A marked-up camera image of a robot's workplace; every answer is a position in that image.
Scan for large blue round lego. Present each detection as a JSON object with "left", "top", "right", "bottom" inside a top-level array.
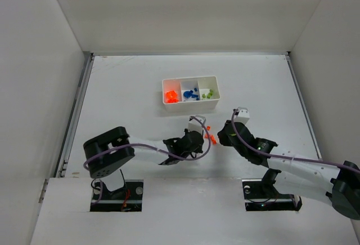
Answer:
[{"left": 183, "top": 90, "right": 199, "bottom": 100}]

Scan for orange round lego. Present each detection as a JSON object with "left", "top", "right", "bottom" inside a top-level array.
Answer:
[{"left": 165, "top": 90, "right": 179, "bottom": 104}]

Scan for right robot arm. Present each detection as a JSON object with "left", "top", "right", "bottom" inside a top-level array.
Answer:
[{"left": 217, "top": 121, "right": 359, "bottom": 220}]

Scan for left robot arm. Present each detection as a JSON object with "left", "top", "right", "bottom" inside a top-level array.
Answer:
[{"left": 83, "top": 126, "right": 204, "bottom": 192}]

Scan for white three-compartment container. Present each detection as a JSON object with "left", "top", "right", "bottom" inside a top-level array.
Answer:
[{"left": 162, "top": 76, "right": 221, "bottom": 112}]

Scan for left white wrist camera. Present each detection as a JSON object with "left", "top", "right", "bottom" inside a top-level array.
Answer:
[{"left": 187, "top": 115, "right": 206, "bottom": 135}]

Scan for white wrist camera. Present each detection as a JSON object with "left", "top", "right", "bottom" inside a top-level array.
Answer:
[
  {"left": 187, "top": 115, "right": 206, "bottom": 135},
  {"left": 233, "top": 107, "right": 250, "bottom": 125}
]

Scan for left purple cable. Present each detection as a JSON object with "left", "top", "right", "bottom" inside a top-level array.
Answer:
[{"left": 83, "top": 117, "right": 212, "bottom": 206}]

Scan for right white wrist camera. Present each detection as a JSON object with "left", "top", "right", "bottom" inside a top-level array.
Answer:
[{"left": 233, "top": 107, "right": 250, "bottom": 125}]

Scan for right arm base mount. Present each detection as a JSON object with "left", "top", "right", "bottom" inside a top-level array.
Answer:
[{"left": 242, "top": 169, "right": 302, "bottom": 212}]

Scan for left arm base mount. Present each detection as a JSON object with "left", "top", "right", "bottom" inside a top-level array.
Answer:
[{"left": 90, "top": 180, "right": 143, "bottom": 212}]

